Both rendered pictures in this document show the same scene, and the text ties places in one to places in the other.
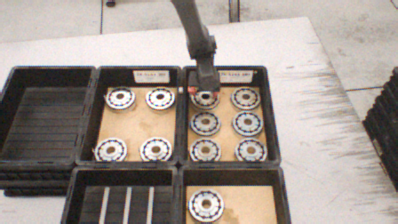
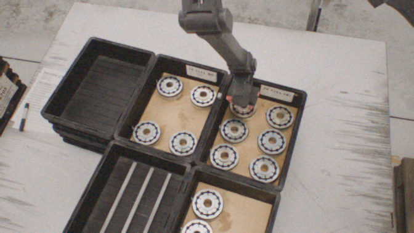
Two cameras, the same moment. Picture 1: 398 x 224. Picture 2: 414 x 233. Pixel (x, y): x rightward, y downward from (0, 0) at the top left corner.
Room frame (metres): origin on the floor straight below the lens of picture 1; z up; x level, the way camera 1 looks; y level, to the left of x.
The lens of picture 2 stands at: (0.09, -0.17, 2.04)
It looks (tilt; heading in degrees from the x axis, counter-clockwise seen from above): 60 degrees down; 23
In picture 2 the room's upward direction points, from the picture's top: 4 degrees counter-clockwise
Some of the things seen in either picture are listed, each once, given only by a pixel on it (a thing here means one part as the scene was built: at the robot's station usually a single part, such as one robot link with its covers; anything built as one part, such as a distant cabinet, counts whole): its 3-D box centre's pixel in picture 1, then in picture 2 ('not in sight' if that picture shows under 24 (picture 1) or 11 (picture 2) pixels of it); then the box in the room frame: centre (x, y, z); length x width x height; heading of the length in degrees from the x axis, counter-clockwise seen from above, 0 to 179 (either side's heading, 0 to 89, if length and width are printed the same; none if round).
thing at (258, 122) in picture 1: (247, 123); (271, 141); (0.71, -0.16, 0.86); 0.10 x 0.10 x 0.01
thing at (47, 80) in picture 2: not in sight; (47, 98); (0.68, 0.83, 0.70); 0.33 x 0.23 x 0.01; 8
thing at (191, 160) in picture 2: (133, 112); (174, 105); (0.71, 0.21, 0.92); 0.40 x 0.30 x 0.02; 0
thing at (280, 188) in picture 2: (226, 112); (253, 127); (0.71, -0.09, 0.92); 0.40 x 0.30 x 0.02; 0
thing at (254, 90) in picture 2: (204, 75); (243, 87); (0.82, -0.02, 0.98); 0.10 x 0.07 x 0.07; 89
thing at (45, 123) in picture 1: (46, 121); (104, 91); (0.71, 0.51, 0.87); 0.40 x 0.30 x 0.11; 0
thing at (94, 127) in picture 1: (136, 121); (175, 111); (0.71, 0.21, 0.87); 0.40 x 0.30 x 0.11; 0
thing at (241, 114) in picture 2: (205, 97); (243, 105); (0.82, -0.02, 0.86); 0.10 x 0.10 x 0.01
